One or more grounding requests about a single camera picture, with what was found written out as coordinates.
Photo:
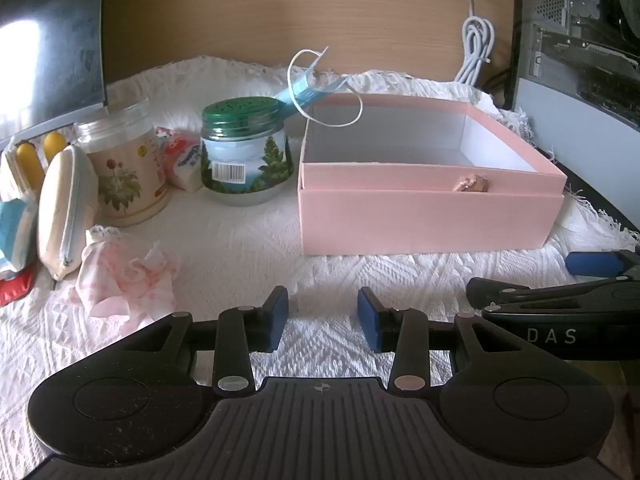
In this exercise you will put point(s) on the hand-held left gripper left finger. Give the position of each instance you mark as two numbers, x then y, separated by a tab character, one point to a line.
276	321

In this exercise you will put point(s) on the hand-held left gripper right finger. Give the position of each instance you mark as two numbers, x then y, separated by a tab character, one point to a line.
369	321

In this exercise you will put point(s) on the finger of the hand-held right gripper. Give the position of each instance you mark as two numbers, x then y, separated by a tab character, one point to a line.
500	287
595	262

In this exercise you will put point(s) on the pink cardboard box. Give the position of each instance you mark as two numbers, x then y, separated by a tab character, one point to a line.
425	210

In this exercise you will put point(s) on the blue face mask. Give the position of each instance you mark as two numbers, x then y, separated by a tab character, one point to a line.
300	92

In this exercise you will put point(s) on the cream zip pouch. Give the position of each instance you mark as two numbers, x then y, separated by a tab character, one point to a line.
62	210

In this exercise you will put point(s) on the white knitted blanket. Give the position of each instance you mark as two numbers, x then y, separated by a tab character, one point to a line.
240	260

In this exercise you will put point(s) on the pink floral handkerchief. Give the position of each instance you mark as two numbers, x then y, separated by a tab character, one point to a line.
125	280

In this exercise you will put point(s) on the green lid glass jar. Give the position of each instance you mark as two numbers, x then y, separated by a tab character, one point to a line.
245	160

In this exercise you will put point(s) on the pink white tissue packet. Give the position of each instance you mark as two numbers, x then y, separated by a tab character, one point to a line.
182	160

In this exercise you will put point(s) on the floral clear plastic jar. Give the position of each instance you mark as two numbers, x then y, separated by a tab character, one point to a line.
127	175

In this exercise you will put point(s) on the computer tower case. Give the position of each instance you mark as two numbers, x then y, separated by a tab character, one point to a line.
580	35

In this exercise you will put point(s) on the red packet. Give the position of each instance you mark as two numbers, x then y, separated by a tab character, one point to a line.
15	287

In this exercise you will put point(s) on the dark monitor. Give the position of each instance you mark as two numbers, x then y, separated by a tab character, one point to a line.
50	35

